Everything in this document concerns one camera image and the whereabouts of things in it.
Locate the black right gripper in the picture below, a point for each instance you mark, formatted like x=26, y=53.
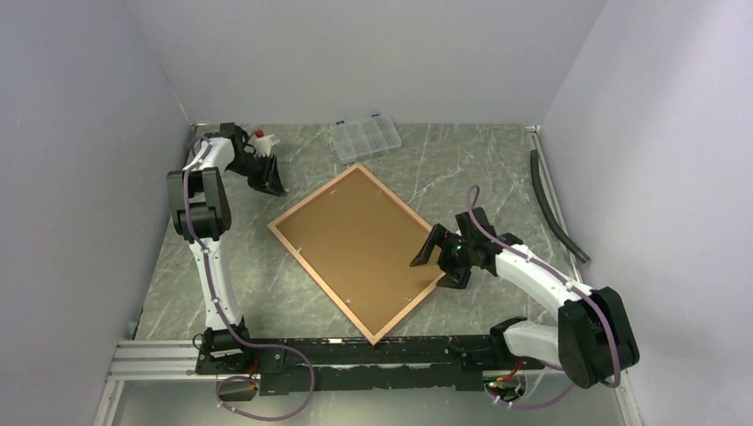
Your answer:
x=455, y=277

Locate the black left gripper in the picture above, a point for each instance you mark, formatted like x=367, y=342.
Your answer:
x=270, y=180

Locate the brown backing board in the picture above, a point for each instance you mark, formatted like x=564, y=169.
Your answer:
x=353, y=247

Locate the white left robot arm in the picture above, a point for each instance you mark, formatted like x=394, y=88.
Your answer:
x=201, y=215

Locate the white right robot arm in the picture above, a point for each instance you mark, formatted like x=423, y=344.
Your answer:
x=592, y=340

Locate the clear plastic organizer box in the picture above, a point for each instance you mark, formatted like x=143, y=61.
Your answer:
x=354, y=141

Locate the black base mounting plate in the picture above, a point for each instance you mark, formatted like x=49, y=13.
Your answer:
x=283, y=366

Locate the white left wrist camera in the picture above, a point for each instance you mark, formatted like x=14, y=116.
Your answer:
x=263, y=143

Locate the aluminium rail frame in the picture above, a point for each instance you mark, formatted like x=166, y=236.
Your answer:
x=331, y=259

